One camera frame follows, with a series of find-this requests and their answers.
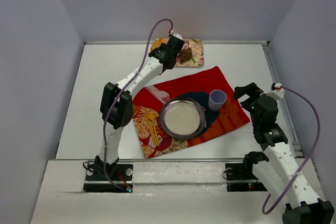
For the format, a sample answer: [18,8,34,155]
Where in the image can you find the metal tongs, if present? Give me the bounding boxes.
[176,41,189,62]

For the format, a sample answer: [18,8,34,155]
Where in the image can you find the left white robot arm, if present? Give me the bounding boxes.
[94,34,185,181]

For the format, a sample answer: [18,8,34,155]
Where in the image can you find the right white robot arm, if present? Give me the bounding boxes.
[233,82,334,223]

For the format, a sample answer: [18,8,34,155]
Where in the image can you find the round pale bread roll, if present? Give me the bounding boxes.
[150,38,168,51]

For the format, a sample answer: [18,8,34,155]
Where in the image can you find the dark brown chocolate bread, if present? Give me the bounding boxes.
[180,48,193,64]

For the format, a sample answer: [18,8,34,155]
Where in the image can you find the floral serving tray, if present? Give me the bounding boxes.
[174,39,204,68]

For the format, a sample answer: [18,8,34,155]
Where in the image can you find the lilac plastic cup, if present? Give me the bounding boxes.
[208,90,227,112]

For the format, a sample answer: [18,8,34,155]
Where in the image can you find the red patterned placemat cloth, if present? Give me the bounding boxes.
[132,66,250,159]

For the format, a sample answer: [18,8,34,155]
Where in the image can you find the yellow plastic fork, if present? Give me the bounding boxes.
[144,110,159,146]

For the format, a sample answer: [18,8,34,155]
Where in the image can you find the yellow plastic spoon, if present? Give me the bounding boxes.
[148,112,160,146]

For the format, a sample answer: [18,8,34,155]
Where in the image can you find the steel plate white centre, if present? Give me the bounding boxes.
[159,98,206,140]

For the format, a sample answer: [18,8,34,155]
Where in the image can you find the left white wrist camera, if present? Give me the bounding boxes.
[171,33,183,40]

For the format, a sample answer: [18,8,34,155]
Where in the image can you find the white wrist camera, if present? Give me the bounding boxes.
[171,33,183,40]
[265,83,285,101]

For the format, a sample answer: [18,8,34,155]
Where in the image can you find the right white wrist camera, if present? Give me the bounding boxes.
[265,83,285,101]

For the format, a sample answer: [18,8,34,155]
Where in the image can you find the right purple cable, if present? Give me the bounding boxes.
[261,86,321,215]

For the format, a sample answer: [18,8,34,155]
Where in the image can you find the aluminium right side rail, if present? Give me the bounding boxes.
[261,41,305,158]

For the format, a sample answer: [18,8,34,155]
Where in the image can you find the aluminium rail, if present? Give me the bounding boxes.
[88,157,246,163]
[261,41,305,158]

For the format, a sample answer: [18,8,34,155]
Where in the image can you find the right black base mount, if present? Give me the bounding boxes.
[222,163,267,193]

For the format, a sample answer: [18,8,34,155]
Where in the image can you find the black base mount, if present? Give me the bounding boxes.
[83,162,133,193]
[222,163,267,193]

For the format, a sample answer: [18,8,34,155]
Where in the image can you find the aluminium front rail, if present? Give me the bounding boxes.
[88,157,246,163]

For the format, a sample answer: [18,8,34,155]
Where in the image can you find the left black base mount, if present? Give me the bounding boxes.
[83,162,133,193]

